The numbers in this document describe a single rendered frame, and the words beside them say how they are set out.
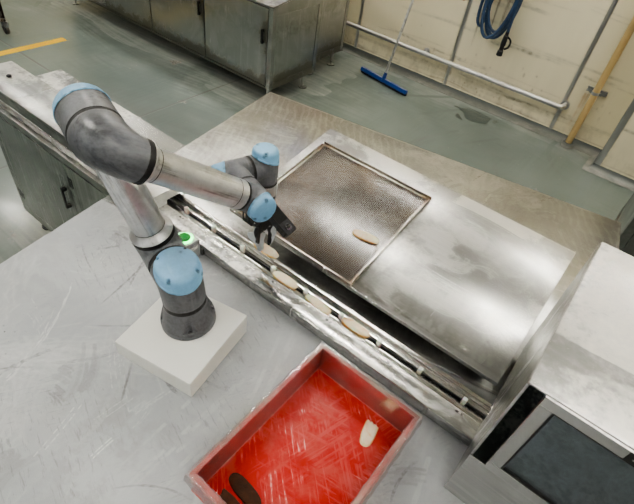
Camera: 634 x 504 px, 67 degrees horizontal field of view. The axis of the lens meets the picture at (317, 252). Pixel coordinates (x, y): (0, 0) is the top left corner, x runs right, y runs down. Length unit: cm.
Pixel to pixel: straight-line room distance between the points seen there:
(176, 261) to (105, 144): 38
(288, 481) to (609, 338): 76
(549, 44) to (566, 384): 405
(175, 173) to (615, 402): 93
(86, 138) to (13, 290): 80
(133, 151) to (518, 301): 119
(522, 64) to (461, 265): 344
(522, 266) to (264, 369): 90
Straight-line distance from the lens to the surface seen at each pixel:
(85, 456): 133
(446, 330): 150
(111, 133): 99
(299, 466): 127
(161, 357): 135
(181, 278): 122
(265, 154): 131
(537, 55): 486
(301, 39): 440
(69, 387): 143
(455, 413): 139
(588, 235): 228
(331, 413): 134
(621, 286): 124
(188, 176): 106
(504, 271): 168
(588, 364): 103
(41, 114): 232
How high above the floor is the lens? 200
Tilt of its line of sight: 43 degrees down
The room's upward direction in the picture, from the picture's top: 10 degrees clockwise
